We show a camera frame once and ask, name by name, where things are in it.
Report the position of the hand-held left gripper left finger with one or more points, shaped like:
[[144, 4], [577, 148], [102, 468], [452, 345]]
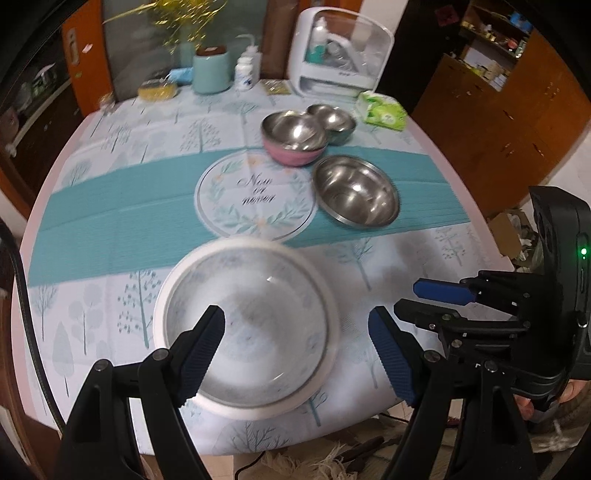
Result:
[[201, 355]]

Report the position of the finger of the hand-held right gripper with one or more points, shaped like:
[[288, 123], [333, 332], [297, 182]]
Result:
[[443, 321], [438, 290]]

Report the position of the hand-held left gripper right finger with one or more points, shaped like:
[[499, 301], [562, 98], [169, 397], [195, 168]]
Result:
[[392, 355]]

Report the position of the white round plate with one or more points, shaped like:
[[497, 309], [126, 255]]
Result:
[[249, 410]]

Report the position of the patterned shallow bowl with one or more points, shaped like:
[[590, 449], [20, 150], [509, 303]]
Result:
[[268, 295]]

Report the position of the large steel bowl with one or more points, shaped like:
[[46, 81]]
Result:
[[355, 189]]

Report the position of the small steel bowl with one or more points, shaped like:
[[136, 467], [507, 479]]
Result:
[[334, 117]]

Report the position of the pink steel-lined bowl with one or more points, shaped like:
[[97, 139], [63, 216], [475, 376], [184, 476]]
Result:
[[295, 134]]

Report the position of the person's right hand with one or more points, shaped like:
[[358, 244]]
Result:
[[526, 408]]

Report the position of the cardboard box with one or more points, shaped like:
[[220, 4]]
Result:
[[512, 235]]

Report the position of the beige fringed mat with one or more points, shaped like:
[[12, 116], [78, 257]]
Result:
[[318, 461]]

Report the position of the wooden cabinet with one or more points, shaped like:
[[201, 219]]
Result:
[[498, 129]]

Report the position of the green tissue pack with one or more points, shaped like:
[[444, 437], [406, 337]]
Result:
[[381, 110]]

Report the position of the white clear-lid storage box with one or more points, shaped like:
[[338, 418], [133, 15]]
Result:
[[332, 83]]

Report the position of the gold foil packet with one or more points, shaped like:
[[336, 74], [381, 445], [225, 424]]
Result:
[[277, 86]]

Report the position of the yellow sponge pack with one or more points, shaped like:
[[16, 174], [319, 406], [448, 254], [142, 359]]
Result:
[[157, 90]]

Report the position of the small glass jar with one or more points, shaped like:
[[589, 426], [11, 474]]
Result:
[[107, 102]]

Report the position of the white dropper bottle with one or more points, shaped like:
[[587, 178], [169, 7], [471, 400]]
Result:
[[318, 39]]

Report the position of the blue face mask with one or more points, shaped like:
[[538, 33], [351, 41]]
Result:
[[180, 76]]

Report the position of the white pill bottle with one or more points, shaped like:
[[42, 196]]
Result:
[[244, 76]]

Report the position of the teal canister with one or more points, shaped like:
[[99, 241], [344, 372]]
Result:
[[211, 71]]

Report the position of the clear squeeze bottle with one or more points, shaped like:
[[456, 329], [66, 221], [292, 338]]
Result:
[[253, 50]]

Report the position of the wood-framed glass door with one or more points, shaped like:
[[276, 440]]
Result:
[[134, 50]]

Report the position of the golden door ornament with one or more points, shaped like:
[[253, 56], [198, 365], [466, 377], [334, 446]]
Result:
[[175, 18]]

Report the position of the wooden wall shelf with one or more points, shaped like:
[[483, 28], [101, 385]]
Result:
[[496, 41]]

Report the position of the red wall decoration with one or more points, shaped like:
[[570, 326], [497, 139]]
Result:
[[445, 14]]

